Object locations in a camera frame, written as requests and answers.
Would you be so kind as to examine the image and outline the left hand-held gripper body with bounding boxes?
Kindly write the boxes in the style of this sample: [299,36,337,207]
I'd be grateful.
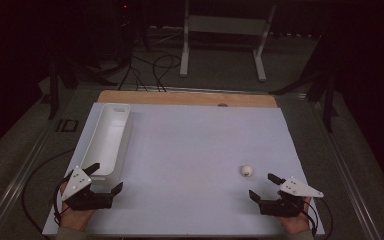
[60,165,114,212]

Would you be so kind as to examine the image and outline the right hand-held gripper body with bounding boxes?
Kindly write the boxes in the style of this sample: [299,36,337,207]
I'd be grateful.
[258,176,325,218]

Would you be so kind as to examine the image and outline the small white ball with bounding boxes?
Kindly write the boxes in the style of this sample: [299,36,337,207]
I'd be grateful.
[240,164,254,178]

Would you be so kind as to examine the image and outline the white plastic bin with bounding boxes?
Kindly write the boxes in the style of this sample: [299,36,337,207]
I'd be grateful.
[79,102,134,194]

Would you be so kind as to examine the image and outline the person's left hand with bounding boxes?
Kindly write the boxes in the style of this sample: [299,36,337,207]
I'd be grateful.
[59,181,96,233]

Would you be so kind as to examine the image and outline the person's right hand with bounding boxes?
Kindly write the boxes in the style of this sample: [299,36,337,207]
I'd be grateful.
[277,195,313,235]

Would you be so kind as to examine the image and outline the white board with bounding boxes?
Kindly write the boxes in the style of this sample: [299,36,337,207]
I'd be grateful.
[42,101,326,238]

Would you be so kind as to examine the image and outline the black tripod stand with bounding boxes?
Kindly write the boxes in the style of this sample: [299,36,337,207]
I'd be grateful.
[45,49,121,121]
[268,29,341,134]

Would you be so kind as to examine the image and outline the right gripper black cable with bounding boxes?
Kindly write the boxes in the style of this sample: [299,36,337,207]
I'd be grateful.
[300,196,334,240]

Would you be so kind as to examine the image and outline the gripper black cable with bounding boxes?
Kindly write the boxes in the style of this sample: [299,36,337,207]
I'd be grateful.
[300,196,334,240]
[21,148,76,238]

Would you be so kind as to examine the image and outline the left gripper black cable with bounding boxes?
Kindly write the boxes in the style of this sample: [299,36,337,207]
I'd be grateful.
[21,148,76,238]

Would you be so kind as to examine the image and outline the small black rectangular frame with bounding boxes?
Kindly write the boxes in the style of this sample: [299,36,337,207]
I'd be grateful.
[55,118,80,133]

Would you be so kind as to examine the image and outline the metal floor rail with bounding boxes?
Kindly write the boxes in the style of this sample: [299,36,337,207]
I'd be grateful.
[273,92,384,240]
[0,87,81,240]

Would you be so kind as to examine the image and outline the black floor cables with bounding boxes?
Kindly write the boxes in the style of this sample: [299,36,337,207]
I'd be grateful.
[117,49,183,93]

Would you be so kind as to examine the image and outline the white metal stand frame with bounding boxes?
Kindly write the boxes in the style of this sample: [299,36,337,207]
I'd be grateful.
[179,0,278,83]

